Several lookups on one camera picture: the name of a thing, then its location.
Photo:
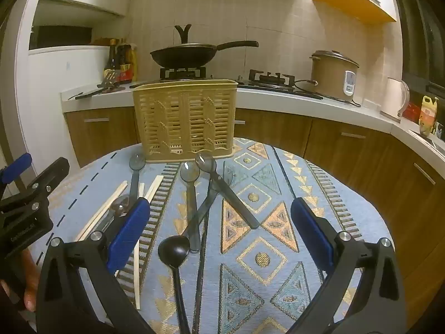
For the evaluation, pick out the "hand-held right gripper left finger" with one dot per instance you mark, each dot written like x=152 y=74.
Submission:
x=128 y=235

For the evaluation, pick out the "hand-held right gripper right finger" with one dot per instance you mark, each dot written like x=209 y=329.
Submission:
x=313 y=229

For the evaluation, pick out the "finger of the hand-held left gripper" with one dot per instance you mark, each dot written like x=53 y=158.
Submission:
x=52 y=175
x=17 y=169

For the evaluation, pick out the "pale wooden chopstick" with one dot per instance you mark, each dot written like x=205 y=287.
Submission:
x=151 y=187
x=108 y=212
x=137 y=278
x=156 y=188
x=103 y=208

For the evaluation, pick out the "grey translucent plastic spoon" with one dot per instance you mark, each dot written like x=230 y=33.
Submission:
x=134 y=184
x=192 y=215
x=240 y=205

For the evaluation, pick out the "beige plastic utensil basket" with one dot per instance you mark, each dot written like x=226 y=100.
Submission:
x=184 y=125

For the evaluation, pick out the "person's left hand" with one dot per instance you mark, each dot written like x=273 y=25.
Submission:
x=30 y=275

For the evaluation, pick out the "small metal spoon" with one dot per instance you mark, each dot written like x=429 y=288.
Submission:
x=120 y=206

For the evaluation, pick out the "black plastic ladle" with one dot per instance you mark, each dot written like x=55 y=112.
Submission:
x=173 y=248

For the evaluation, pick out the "blue patterned tablecloth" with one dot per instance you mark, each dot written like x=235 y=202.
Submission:
x=278 y=285

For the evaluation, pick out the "grey translucent plastic fork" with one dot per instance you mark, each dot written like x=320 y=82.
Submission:
x=205 y=212

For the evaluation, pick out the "wooden base cabinets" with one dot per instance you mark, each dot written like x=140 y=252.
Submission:
x=347 y=153

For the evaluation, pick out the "white refrigerator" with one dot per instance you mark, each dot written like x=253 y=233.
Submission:
x=52 y=73

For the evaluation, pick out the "black slotted spatula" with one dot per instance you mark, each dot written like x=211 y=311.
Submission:
x=109 y=76

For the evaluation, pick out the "dark bottle yellow label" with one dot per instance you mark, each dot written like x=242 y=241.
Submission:
x=111 y=59

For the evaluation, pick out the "dark bottle red label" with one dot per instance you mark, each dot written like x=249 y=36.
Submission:
x=125 y=66

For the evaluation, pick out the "white countertop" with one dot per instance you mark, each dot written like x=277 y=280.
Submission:
x=278 y=101

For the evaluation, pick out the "steel sink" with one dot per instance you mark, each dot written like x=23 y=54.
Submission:
x=431 y=142

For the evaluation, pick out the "white electric kettle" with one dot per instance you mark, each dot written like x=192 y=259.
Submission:
x=393 y=99

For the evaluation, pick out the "beige rice cooker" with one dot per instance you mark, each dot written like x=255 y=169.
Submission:
x=330 y=76

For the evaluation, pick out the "red packet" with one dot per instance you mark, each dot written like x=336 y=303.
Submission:
x=413 y=110

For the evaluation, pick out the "black gas stove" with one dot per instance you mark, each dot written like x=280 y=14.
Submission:
x=274 y=76

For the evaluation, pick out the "yellow cooking oil bottle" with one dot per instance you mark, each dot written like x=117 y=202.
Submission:
x=428 y=114

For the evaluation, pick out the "black wok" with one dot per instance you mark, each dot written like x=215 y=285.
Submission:
x=180 y=59

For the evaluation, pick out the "black wok lid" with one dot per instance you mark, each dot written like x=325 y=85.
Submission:
x=184 y=46

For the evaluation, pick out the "dark window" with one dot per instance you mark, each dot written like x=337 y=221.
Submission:
x=424 y=41

